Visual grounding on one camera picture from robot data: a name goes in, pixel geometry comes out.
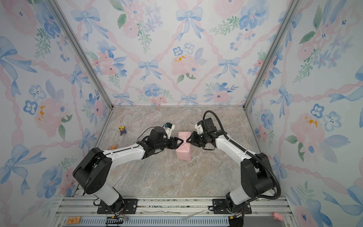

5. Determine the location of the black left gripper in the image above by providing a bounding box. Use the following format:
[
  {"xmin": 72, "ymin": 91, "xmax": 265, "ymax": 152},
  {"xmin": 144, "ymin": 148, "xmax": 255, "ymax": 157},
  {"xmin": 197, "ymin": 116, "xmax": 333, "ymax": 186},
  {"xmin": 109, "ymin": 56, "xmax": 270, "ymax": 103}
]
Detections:
[{"xmin": 155, "ymin": 137, "xmax": 184, "ymax": 151}]

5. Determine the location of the purple yellow toy figure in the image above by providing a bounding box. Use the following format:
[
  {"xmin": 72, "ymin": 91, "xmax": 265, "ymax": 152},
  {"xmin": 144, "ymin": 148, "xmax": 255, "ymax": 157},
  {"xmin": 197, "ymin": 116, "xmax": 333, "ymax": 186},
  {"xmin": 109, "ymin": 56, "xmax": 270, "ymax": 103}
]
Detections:
[{"xmin": 119, "ymin": 126, "xmax": 127, "ymax": 136}]

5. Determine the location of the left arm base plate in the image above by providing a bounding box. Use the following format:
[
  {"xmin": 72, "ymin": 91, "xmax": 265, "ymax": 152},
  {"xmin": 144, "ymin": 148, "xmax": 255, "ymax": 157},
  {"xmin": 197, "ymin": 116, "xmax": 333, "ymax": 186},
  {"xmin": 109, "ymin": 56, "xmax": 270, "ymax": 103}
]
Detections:
[{"xmin": 97, "ymin": 199, "xmax": 139, "ymax": 215}]

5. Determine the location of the aluminium front rail frame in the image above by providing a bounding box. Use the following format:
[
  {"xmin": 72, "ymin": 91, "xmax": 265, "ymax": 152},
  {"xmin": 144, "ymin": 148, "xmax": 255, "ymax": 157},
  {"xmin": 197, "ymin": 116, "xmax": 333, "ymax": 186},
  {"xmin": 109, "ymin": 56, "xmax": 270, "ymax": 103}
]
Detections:
[{"xmin": 51, "ymin": 196, "xmax": 298, "ymax": 227}]

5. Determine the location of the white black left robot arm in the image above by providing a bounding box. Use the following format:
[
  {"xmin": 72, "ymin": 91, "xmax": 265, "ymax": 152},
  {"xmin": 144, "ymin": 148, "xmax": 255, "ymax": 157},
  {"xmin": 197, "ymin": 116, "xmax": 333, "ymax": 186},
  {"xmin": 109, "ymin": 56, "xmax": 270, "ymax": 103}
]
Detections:
[{"xmin": 72, "ymin": 126, "xmax": 184, "ymax": 206}]

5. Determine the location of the purple pink wrapping paper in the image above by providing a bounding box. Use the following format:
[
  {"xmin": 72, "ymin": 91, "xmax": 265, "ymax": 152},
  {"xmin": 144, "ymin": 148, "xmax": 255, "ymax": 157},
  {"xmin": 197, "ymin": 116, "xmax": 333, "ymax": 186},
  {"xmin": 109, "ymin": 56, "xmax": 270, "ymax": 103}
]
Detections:
[{"xmin": 176, "ymin": 131, "xmax": 192, "ymax": 161}]

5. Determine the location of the pink pig toy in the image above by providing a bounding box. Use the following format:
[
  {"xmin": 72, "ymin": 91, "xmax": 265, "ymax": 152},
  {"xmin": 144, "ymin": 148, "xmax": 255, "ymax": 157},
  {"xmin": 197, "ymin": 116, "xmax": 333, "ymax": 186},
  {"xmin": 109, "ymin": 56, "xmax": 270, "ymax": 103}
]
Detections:
[{"xmin": 272, "ymin": 212, "xmax": 284, "ymax": 221}]

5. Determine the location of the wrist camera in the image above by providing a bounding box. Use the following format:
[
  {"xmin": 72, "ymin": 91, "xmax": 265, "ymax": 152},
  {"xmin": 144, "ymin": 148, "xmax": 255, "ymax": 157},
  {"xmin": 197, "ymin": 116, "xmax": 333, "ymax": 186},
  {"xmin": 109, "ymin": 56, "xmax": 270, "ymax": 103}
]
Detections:
[
  {"xmin": 164, "ymin": 123, "xmax": 175, "ymax": 139},
  {"xmin": 195, "ymin": 118, "xmax": 217, "ymax": 135}
]

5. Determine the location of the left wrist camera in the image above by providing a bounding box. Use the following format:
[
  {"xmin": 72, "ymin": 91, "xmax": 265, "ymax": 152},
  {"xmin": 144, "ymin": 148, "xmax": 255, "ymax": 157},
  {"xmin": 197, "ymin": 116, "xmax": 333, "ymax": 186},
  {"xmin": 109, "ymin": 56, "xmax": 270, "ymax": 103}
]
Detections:
[{"xmin": 164, "ymin": 123, "xmax": 175, "ymax": 139}]

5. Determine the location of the black corrugated cable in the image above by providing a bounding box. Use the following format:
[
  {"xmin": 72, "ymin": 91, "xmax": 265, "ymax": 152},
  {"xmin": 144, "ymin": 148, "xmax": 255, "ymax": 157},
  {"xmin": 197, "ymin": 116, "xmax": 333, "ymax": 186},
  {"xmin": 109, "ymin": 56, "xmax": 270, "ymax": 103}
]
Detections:
[{"xmin": 202, "ymin": 110, "xmax": 282, "ymax": 200}]

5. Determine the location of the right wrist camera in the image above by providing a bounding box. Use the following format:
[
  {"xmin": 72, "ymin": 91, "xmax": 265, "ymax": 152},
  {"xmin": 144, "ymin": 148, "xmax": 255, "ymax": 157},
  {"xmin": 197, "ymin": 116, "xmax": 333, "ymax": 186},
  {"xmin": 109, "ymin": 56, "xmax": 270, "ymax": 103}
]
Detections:
[{"xmin": 195, "ymin": 118, "xmax": 217, "ymax": 135}]

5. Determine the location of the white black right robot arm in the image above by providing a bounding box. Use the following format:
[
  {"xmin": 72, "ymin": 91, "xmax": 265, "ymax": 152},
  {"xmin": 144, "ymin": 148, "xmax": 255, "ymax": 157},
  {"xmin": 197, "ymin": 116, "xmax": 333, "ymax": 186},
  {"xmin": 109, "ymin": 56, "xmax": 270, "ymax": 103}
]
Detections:
[{"xmin": 186, "ymin": 131, "xmax": 281, "ymax": 212}]

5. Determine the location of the orange tag label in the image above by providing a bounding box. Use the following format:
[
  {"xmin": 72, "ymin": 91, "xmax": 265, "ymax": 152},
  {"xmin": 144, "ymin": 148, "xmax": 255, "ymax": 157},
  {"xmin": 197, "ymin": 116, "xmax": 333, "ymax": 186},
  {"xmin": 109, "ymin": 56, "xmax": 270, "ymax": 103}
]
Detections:
[{"xmin": 65, "ymin": 216, "xmax": 81, "ymax": 225}]

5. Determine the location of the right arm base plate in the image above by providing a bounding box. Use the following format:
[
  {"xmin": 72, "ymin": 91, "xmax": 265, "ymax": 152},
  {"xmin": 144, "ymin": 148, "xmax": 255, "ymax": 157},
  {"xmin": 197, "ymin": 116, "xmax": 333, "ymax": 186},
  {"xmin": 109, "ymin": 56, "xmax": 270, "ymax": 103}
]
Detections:
[{"xmin": 209, "ymin": 198, "xmax": 252, "ymax": 215}]

